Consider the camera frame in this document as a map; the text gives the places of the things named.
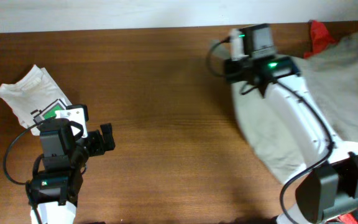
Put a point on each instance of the white folded graphic t-shirt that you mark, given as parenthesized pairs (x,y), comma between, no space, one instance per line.
(32,97)

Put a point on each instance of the khaki shorts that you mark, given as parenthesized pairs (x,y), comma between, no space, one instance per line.
(283,125)

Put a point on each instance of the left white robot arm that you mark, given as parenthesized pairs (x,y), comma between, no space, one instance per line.
(57,174)

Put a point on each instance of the red garment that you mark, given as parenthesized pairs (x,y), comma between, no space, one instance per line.
(320,37)

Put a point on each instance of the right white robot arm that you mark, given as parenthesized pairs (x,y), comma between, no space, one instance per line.
(327,189)

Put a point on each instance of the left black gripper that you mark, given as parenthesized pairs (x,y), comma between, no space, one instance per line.
(96,142)

